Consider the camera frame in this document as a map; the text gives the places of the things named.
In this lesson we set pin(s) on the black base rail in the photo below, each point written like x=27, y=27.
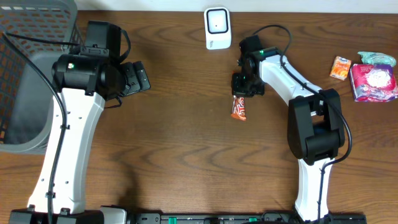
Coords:
x=156, y=218

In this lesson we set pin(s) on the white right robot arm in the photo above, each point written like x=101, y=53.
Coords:
x=315, y=127

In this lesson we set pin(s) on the red purple noodle packet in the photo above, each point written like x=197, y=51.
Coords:
x=373, y=83

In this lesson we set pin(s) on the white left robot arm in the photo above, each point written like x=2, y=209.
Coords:
x=82, y=82

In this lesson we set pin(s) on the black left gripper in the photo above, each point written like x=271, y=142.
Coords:
x=137, y=78

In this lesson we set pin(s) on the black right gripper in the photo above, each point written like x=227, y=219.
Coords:
x=244, y=90

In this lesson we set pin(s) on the orange snack bar wrapper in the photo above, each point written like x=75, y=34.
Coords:
x=238, y=110

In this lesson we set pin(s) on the teal snack packet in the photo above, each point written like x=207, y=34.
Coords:
x=376, y=58

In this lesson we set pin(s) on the white barcode scanner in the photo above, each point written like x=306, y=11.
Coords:
x=217, y=28

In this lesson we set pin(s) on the small orange yellow packet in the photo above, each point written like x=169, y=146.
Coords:
x=340, y=68

